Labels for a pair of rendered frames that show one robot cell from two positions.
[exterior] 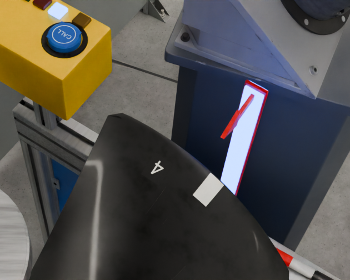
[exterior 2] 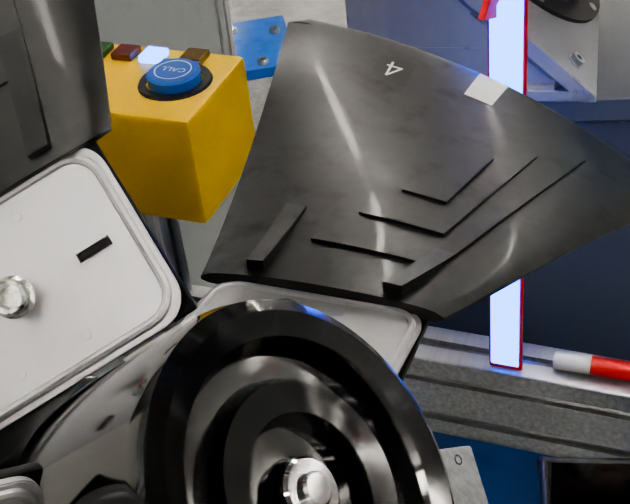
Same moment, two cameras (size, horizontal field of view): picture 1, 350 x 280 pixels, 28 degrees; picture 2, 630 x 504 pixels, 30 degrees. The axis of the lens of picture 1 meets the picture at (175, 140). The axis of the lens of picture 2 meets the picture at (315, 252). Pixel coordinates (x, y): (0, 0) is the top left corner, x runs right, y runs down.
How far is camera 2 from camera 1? 0.36 m
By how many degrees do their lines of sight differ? 21
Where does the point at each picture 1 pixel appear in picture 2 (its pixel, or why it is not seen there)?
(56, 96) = (181, 169)
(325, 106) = (615, 113)
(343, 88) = not seen: outside the picture
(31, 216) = not seen: outside the picture
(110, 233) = (349, 139)
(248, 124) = (512, 47)
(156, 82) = not seen: hidden behind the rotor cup
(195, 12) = (367, 14)
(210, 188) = (489, 88)
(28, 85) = (129, 176)
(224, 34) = (421, 37)
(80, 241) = (303, 154)
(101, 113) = not seen: hidden behind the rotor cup
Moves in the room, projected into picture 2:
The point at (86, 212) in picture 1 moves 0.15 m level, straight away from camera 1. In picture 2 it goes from (299, 124) to (213, 8)
